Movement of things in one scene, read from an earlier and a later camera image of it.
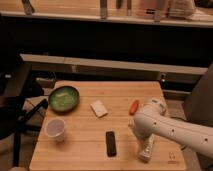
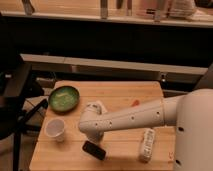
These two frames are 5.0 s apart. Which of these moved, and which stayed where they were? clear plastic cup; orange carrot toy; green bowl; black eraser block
Moved: black eraser block
Stayed: clear plastic cup; green bowl; orange carrot toy
